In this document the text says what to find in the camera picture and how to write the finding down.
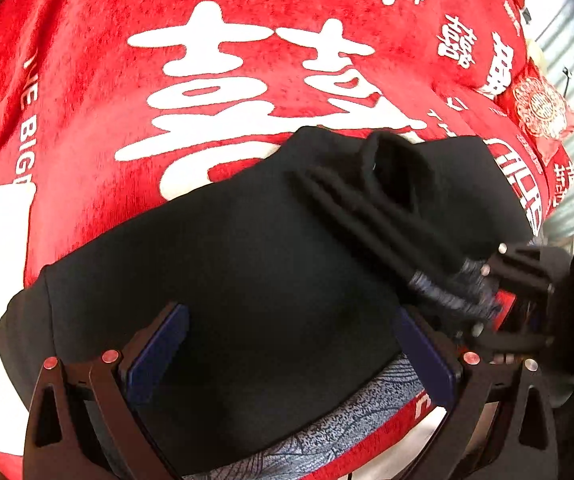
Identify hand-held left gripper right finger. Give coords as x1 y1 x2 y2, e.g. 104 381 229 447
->
396 306 560 480

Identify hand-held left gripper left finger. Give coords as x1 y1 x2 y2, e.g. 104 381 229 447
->
23 302 190 480

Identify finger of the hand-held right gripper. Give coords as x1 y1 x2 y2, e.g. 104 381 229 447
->
466 322 554 358
481 243 554 293

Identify black pants with patterned trim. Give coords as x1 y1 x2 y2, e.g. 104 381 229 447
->
0 126 542 480

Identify red embroidered cushion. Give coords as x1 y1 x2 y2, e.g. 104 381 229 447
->
496 59 574 163

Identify red printed blanket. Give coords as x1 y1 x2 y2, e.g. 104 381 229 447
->
0 0 574 480

